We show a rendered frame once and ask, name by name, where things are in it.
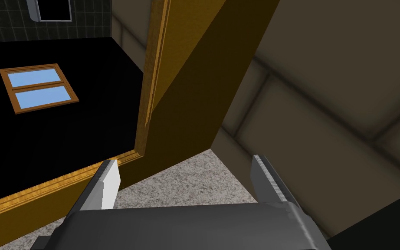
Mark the wooden framed window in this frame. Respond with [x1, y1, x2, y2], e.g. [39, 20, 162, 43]
[0, 63, 80, 115]

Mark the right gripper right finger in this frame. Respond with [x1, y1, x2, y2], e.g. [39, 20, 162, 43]
[250, 155, 291, 204]

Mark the brown wooden door leaf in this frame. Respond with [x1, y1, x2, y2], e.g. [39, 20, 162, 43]
[118, 0, 280, 191]

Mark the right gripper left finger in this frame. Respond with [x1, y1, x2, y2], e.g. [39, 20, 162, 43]
[79, 159, 121, 211]

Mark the white framed dark mirror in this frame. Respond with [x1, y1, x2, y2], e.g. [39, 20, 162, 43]
[26, 0, 73, 23]

